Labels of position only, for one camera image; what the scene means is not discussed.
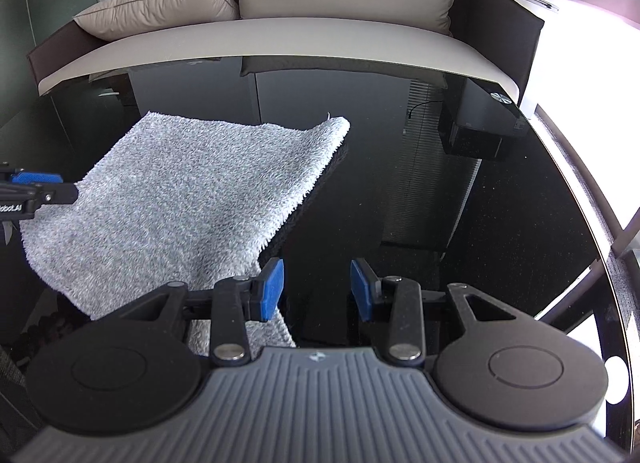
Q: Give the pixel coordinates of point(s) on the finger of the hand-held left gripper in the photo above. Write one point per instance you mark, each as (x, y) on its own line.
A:
(55, 193)

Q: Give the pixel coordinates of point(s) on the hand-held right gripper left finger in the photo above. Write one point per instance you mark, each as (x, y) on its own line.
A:
(274, 288)

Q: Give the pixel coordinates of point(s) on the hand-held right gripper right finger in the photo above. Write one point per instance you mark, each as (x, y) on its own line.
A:
(361, 288)

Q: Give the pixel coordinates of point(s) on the grey fluffy towel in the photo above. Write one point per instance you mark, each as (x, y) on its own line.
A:
(190, 193)

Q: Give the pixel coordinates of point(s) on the black box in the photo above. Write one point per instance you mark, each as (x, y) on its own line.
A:
(475, 140)

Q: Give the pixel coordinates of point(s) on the small beige pillow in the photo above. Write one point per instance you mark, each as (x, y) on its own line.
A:
(160, 8)

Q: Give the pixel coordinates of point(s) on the round metal table cap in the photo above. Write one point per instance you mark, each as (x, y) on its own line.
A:
(499, 97)

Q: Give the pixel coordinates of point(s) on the dark brown sofa beige seat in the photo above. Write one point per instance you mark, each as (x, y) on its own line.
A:
(280, 40)

